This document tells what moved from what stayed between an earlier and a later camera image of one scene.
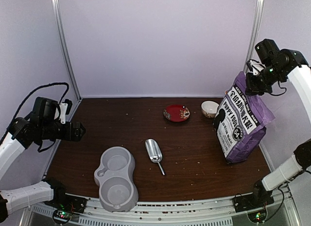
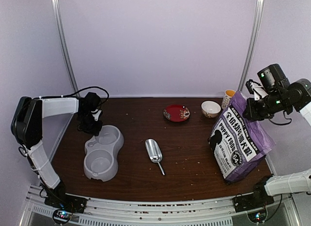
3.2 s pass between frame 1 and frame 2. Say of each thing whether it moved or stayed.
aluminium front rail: stayed
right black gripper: moved
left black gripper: moved
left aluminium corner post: stayed
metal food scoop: stayed
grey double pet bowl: moved
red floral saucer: stayed
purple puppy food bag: moved
